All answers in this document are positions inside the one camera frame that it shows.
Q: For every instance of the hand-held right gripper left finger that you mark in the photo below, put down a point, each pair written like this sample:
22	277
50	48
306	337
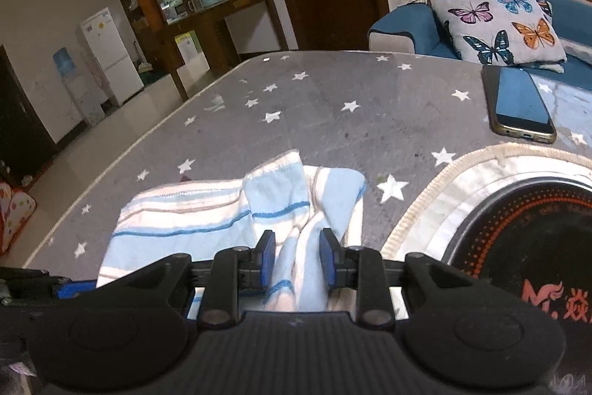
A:
266	258

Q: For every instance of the white water dispenser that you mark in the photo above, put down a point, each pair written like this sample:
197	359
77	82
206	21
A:
76	89

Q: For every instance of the dark wooden door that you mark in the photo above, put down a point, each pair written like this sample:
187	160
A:
21	122

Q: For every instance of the grey star-printed table cover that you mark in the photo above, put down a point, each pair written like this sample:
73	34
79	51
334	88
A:
323	122

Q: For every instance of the blue sofa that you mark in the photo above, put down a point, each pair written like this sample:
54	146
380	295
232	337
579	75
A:
407	29

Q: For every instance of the glass pitcher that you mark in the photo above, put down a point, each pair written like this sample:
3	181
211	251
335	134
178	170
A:
195	2

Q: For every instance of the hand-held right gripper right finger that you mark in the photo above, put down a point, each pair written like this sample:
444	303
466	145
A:
328	258

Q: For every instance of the white box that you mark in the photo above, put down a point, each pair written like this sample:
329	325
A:
190	52

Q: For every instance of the blue cream striped shirt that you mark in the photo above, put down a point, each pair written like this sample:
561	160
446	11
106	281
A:
194	214

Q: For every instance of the colourful dotted bag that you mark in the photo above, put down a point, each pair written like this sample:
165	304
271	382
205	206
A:
14	214

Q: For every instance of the white lace-edged cover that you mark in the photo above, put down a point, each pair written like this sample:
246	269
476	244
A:
439	191

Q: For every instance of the white refrigerator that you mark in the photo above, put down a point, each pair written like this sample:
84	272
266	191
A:
113	52

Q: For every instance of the butterfly print pillow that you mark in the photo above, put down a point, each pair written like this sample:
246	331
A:
502	22

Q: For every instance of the brown wooden cabinet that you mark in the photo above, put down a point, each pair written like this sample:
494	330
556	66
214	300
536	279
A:
208	25

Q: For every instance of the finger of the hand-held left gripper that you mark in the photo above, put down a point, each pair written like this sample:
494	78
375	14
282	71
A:
69	288

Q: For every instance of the black induction cooker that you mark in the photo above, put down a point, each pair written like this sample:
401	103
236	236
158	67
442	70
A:
522	237

